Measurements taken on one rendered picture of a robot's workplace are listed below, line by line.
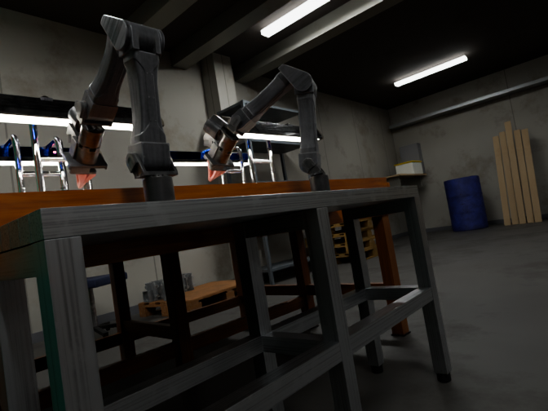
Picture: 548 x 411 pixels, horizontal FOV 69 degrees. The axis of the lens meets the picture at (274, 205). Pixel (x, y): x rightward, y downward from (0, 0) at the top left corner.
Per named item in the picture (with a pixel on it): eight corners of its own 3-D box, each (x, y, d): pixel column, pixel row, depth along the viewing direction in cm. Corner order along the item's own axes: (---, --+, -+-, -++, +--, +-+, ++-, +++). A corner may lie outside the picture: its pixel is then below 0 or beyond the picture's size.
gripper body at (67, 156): (61, 157, 109) (65, 134, 105) (99, 157, 116) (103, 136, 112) (68, 171, 106) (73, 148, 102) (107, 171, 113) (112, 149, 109)
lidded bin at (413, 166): (405, 178, 864) (403, 165, 866) (424, 174, 837) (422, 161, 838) (395, 178, 827) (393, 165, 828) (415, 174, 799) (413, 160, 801)
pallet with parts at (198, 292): (215, 291, 457) (211, 266, 459) (266, 289, 415) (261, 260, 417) (136, 316, 371) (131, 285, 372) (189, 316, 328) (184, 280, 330)
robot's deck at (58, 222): (419, 196, 139) (417, 184, 139) (43, 240, 49) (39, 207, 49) (243, 227, 198) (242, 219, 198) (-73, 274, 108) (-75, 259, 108)
